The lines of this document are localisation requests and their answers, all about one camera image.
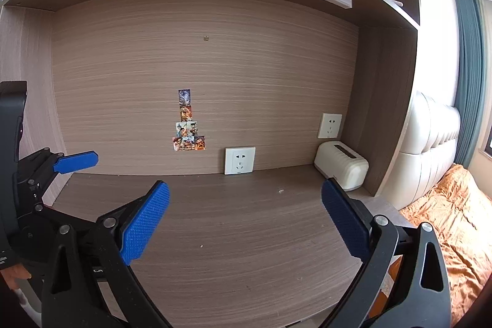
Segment wooden shelf unit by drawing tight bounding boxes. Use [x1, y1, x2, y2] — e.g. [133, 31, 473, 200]
[1, 0, 419, 194]

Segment white wall socket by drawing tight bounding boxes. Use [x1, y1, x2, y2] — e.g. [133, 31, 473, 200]
[318, 113, 342, 139]
[224, 147, 256, 175]

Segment white toaster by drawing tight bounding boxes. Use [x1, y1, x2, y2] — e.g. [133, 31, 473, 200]
[314, 141, 369, 192]

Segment window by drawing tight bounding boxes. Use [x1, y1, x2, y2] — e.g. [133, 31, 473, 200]
[484, 136, 492, 157]

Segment upper white wall socket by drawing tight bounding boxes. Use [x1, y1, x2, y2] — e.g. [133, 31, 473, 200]
[318, 113, 342, 139]

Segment person's left hand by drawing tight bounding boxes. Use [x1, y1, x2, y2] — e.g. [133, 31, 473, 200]
[1, 264, 32, 290]

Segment white padded headboard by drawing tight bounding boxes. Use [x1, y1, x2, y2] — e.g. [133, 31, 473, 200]
[381, 93, 460, 210]

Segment lower white wall socket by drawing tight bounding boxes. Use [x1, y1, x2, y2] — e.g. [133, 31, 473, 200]
[224, 147, 256, 175]

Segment teal curtain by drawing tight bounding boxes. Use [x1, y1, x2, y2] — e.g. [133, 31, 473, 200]
[454, 0, 486, 167]

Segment anime stickers on wall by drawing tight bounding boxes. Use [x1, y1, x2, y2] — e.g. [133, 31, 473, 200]
[173, 89, 206, 152]

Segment orange bed cover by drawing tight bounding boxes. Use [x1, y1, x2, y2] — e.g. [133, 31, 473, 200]
[385, 164, 491, 326]

